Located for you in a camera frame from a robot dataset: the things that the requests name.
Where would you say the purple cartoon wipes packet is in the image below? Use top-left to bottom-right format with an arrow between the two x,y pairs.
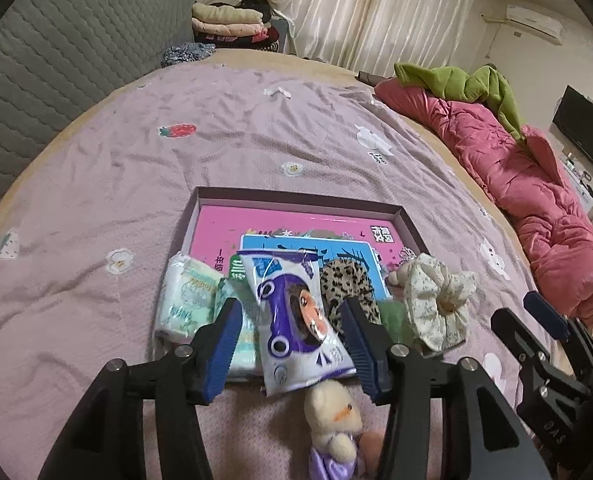
238,249 -> 358,397

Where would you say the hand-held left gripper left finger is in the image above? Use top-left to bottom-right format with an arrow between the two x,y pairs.
39,298 -> 244,480

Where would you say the grey quilted sofa cover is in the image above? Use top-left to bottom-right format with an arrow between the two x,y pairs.
0,0 -> 198,222

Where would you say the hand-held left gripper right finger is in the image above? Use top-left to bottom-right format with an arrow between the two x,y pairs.
339,299 -> 552,480

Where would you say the black television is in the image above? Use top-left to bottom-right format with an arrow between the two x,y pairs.
551,85 -> 593,177

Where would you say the green print tissue packet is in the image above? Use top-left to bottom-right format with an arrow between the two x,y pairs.
155,253 -> 218,344
215,280 -> 266,379

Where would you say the crowned teddy bear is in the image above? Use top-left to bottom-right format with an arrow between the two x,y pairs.
387,247 -> 419,288

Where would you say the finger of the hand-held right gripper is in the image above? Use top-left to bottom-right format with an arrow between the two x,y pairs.
523,291 -> 593,346
491,309 -> 570,391

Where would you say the pink and blue book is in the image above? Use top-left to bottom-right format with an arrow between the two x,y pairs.
190,204 -> 413,288

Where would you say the blue patterned cloth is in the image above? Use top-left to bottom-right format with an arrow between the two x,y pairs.
160,43 -> 218,69

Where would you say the leopard print scrunchie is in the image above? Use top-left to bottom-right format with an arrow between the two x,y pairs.
319,259 -> 393,337

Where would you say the pink quilt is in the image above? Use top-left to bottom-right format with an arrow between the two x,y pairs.
374,78 -> 593,334

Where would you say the shallow purple cardboard box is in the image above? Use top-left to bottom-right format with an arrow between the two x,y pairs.
153,186 -> 433,362

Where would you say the stack of folded clothes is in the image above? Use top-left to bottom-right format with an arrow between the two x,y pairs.
191,0 -> 284,52

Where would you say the purple printed bedspread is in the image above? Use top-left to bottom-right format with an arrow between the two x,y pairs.
0,62 -> 533,480

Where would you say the white air conditioner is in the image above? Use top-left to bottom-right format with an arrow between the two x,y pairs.
505,4 -> 563,41

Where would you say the peach makeup sponge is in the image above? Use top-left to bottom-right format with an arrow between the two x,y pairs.
360,431 -> 385,477

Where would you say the cream floral scrunchie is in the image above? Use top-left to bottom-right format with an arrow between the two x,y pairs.
400,254 -> 478,352

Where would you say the white curtain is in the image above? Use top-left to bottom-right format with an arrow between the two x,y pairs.
268,0 -> 482,81

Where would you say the green makeup sponge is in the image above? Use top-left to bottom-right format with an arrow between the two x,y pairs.
380,300 -> 418,342

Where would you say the green blanket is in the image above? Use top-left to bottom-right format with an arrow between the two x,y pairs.
393,62 -> 527,144

